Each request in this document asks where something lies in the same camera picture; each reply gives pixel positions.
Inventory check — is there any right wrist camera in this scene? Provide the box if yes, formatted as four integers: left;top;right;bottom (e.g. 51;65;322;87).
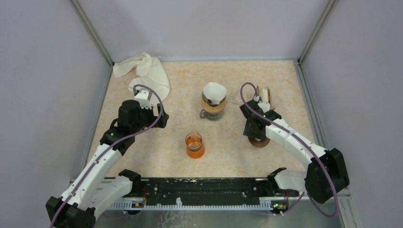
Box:
253;94;271;113

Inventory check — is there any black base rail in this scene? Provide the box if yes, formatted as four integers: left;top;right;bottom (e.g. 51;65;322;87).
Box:
126;178;286;206

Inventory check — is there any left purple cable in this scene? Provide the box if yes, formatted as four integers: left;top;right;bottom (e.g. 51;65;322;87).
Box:
48;84;165;228

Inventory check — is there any white paper coffee filter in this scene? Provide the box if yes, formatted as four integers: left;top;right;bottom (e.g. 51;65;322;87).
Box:
203;82;227;100

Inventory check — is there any white cloth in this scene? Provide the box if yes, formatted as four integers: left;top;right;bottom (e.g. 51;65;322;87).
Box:
113;53;170;100

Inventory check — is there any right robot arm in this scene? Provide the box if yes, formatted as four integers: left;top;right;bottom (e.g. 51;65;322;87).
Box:
240;100;350;204

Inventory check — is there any orange glass flask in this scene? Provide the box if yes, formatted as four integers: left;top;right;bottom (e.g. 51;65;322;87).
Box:
185;131;205;159

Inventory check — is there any dark wooden ring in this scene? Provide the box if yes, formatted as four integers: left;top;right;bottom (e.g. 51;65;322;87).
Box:
248;137;271;149

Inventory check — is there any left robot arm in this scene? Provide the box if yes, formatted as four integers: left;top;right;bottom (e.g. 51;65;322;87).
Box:
46;100;169;228

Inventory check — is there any orange coffee filter box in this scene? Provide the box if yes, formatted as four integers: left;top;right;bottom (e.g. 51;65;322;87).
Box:
253;86;276;113

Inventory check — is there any light wooden dripper ring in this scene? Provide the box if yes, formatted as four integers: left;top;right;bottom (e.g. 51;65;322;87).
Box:
201;99;227;114

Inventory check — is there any clear glass dripper cone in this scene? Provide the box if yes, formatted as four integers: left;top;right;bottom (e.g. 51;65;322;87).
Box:
201;93;226;107

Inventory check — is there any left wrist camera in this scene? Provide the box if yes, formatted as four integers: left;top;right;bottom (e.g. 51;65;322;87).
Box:
134;89;152;110

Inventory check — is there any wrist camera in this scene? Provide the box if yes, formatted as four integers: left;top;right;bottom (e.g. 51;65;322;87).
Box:
134;89;152;110
253;94;271;113

